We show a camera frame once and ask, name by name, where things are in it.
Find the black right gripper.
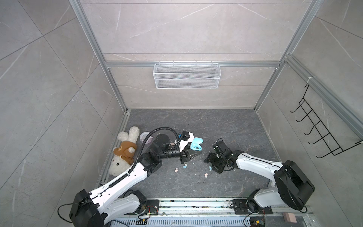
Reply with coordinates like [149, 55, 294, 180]
[202, 152, 226, 173]

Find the teal earbud charging case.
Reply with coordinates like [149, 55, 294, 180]
[190, 137, 203, 151]

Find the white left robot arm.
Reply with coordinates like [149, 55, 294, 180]
[69, 131, 203, 227]

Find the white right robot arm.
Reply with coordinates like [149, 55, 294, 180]
[204, 140, 315, 213]

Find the pink alarm clock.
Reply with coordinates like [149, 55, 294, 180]
[140, 131, 153, 144]

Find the plush bunny brown hoodie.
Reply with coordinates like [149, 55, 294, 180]
[108, 126, 140, 177]

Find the slotted cable duct rail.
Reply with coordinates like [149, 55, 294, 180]
[109, 198, 319, 227]

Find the white wire mesh basket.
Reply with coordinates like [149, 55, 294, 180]
[153, 63, 222, 89]

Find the pink block beside rail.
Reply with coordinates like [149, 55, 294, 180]
[283, 212, 297, 223]

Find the black wall hook rack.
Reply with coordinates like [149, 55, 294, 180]
[290, 84, 363, 159]

